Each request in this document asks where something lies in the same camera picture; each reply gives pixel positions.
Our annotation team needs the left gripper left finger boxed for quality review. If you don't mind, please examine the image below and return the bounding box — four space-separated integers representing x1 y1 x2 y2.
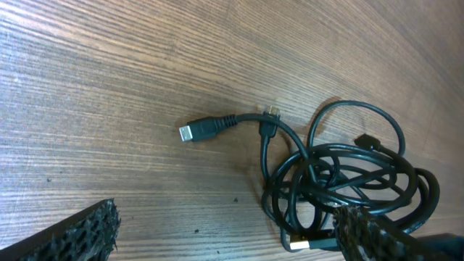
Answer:
1 199 121 261

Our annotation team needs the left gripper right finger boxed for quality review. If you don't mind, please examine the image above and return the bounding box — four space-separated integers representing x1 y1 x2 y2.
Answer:
333 207 463 261

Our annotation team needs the black usb cable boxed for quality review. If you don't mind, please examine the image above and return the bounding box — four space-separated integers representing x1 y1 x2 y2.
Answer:
259 105 413 253
178 100 442 236

